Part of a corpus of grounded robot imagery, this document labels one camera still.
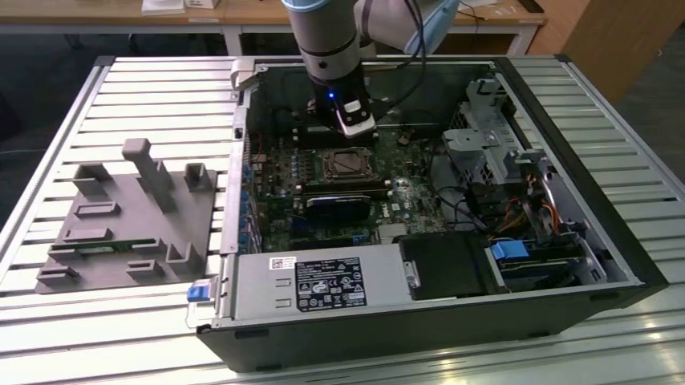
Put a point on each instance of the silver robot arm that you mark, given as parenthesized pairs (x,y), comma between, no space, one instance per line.
(326,40)

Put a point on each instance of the RAM slot with black clip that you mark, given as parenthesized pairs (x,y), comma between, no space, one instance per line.
(315,146)

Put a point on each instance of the CPU socket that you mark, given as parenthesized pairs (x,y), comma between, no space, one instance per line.
(347,177)

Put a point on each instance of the black expansion slot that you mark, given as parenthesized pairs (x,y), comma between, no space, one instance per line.
(342,188)

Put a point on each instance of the round coin battery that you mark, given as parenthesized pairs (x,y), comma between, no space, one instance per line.
(403,140)

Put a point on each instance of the black blue graphics card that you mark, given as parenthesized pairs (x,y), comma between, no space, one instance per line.
(337,206)

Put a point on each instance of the green motherboard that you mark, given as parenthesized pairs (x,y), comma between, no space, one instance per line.
(412,192)

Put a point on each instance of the silver metal drive cage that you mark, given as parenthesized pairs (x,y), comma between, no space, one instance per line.
(481,160)

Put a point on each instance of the white box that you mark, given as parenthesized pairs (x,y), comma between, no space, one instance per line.
(201,3)
(160,6)

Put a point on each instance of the small silver heatsink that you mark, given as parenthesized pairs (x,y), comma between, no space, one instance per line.
(387,232)

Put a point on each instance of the grey parts rack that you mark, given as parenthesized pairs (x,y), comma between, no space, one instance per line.
(134,208)

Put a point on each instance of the black drive bay box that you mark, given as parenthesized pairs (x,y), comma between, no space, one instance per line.
(444,264)

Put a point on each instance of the grey power supply unit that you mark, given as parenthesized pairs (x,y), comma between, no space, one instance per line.
(257,288)

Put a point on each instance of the hard disk in blue carrier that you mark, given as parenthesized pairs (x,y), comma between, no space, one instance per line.
(508,250)

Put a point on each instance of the green RAM stick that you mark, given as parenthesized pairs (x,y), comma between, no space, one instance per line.
(128,243)

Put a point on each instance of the wooden desk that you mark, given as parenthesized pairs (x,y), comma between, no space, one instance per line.
(80,18)

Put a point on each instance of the blue case latch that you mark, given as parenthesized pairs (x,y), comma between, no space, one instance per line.
(198,290)

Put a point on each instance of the wooden cabinet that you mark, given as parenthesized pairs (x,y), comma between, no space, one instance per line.
(616,40)

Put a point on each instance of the black PC case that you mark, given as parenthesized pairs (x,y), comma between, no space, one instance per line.
(428,345)

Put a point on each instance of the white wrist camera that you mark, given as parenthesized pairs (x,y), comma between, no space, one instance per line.
(355,120)

